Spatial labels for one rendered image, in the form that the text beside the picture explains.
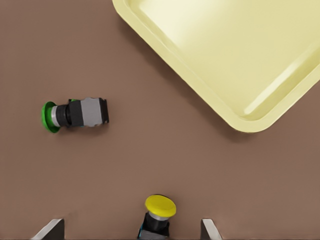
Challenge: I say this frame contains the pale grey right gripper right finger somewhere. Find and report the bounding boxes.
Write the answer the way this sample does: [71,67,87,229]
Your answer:
[200,218,223,240]

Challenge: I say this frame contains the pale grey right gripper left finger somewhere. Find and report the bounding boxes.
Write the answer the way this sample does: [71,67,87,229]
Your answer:
[31,218,66,240]

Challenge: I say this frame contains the pale yellow tray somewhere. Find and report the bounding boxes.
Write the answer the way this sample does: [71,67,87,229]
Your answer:
[111,0,320,134]

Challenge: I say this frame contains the yellow push-button switch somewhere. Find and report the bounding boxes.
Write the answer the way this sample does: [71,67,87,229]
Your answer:
[136,194,177,240]

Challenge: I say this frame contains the green push-button switch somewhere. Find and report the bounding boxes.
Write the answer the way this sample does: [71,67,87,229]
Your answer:
[40,96,110,134]

